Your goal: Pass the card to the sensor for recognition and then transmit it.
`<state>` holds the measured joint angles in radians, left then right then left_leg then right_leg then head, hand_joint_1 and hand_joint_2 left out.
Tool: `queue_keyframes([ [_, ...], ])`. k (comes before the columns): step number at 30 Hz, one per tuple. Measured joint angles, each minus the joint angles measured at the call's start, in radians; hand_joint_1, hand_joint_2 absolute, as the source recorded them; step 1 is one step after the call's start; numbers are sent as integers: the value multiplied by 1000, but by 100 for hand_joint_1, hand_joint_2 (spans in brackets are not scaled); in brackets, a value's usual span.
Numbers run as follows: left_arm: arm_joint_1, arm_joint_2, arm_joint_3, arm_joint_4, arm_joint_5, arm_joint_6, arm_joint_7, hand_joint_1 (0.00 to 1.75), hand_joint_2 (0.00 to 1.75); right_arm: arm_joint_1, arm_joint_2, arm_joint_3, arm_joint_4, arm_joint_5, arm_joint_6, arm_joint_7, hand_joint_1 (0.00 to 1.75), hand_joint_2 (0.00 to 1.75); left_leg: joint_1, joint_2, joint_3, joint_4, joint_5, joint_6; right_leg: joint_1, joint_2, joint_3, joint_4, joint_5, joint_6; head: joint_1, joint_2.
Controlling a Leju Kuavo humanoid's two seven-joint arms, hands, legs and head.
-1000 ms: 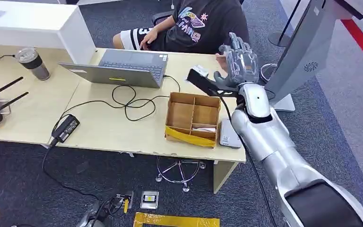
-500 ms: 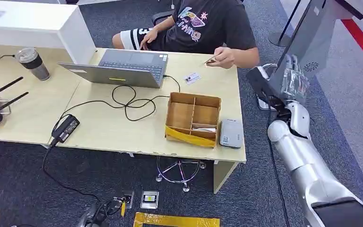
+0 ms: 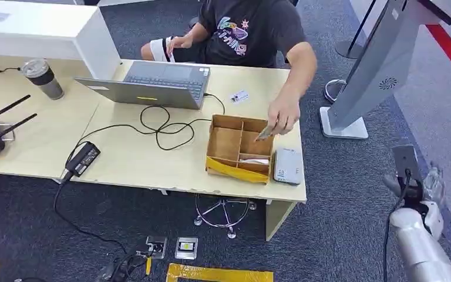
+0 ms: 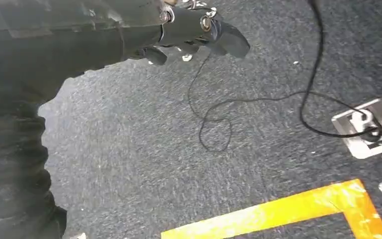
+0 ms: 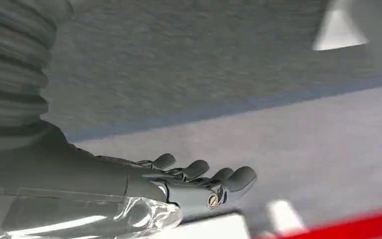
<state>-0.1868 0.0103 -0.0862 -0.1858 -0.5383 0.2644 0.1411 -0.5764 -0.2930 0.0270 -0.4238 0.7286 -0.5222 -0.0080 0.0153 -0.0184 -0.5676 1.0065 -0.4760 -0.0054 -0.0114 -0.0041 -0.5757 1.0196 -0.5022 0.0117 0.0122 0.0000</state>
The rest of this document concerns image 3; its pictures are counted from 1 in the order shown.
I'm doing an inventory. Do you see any grey tumbler with lid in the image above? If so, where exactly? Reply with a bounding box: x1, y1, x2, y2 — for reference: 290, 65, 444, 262
20, 58, 65, 101

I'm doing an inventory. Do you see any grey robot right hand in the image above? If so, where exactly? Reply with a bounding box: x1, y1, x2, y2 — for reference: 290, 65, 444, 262
382, 167, 446, 210

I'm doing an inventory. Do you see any small card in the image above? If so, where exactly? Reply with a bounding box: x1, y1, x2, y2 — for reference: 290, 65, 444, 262
255, 124, 275, 142

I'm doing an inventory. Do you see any thick black mains cable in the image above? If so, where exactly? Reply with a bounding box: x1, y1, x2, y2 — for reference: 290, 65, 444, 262
52, 171, 134, 259

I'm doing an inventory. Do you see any small metal stand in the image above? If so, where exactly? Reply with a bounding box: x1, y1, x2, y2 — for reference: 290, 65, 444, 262
0, 123, 16, 142

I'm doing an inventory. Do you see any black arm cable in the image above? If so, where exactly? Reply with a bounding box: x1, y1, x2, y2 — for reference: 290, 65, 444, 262
382, 168, 414, 282

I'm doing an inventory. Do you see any person's left hand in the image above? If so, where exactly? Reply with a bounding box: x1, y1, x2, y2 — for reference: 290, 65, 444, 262
266, 93, 302, 136

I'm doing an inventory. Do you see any open silver floor socket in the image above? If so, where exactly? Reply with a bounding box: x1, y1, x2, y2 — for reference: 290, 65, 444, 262
145, 236, 169, 260

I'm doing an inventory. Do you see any black power adapter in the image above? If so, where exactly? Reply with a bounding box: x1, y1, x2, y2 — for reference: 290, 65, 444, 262
65, 141, 102, 179

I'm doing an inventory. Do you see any person's right hand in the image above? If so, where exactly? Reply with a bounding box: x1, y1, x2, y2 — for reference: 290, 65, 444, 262
165, 33, 194, 56

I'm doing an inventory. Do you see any round grey stand base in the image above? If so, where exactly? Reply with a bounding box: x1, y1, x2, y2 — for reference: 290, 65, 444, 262
323, 78, 347, 105

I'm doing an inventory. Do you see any grey laptop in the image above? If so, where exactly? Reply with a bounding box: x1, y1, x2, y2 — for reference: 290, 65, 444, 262
74, 61, 211, 111

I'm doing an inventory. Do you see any black pole with round base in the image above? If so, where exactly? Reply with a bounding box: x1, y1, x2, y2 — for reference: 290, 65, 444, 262
334, 0, 379, 60

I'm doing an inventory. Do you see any grey card reader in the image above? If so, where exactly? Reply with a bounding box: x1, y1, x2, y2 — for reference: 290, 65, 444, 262
272, 147, 304, 186

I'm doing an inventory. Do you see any grey kiosk display stand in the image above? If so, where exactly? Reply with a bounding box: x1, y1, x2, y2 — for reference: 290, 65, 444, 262
318, 0, 451, 140

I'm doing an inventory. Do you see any printed id card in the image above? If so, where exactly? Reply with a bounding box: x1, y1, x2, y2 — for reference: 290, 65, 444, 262
230, 89, 250, 105

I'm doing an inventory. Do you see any black plug cluster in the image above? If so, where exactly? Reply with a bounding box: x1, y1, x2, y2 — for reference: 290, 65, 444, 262
92, 252, 149, 282

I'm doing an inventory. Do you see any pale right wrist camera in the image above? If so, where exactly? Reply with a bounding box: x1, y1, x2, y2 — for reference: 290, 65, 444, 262
423, 200, 445, 239

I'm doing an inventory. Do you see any person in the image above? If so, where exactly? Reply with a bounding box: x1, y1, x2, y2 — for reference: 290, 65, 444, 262
140, 0, 318, 136

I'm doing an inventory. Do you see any pale wooden desk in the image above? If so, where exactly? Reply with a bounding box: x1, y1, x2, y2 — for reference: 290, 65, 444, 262
0, 54, 122, 180
60, 59, 308, 242

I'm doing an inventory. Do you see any yellow floor tape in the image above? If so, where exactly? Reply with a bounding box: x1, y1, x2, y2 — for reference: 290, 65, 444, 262
165, 263, 274, 282

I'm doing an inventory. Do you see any dark grey panel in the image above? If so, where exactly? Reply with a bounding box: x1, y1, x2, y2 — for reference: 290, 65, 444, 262
391, 145, 425, 189

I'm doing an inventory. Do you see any black laptop power cable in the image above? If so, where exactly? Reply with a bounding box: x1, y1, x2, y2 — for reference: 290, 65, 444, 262
65, 93, 227, 169

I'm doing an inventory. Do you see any chrome chair base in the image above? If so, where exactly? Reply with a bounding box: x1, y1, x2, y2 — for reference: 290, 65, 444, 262
193, 193, 258, 240

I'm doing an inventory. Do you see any closed silver floor socket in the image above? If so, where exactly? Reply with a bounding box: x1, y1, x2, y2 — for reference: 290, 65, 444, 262
174, 237, 200, 261

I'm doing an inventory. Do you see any wooden divided card box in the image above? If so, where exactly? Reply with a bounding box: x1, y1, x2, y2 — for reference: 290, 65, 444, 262
204, 113, 277, 185

